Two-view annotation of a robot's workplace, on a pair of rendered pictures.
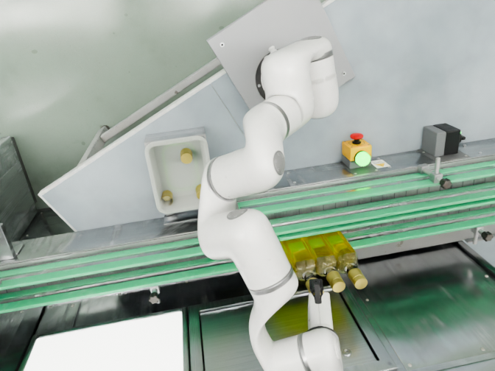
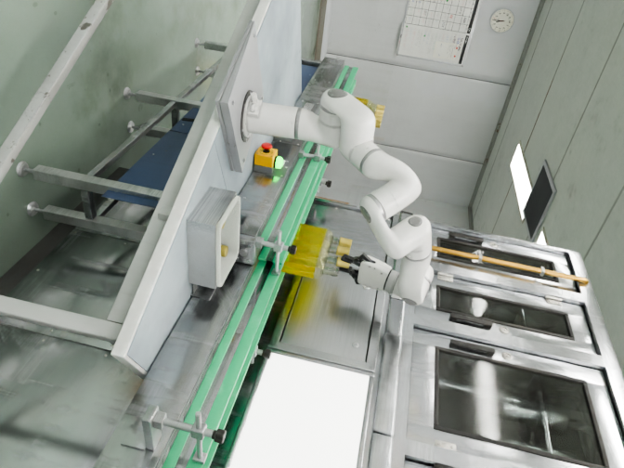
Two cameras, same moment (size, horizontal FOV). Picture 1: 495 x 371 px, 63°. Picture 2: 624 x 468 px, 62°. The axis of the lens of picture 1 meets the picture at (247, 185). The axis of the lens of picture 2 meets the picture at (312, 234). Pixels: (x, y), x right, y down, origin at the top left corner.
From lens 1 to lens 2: 1.43 m
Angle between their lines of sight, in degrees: 65
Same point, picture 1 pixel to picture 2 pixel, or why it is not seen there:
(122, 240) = (211, 334)
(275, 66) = (370, 123)
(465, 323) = (364, 238)
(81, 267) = (225, 377)
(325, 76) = not seen: hidden behind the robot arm
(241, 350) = (334, 331)
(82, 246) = (192, 368)
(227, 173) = (399, 202)
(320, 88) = not seen: hidden behind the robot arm
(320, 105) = not seen: hidden behind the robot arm
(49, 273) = (214, 406)
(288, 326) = (328, 301)
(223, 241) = (421, 239)
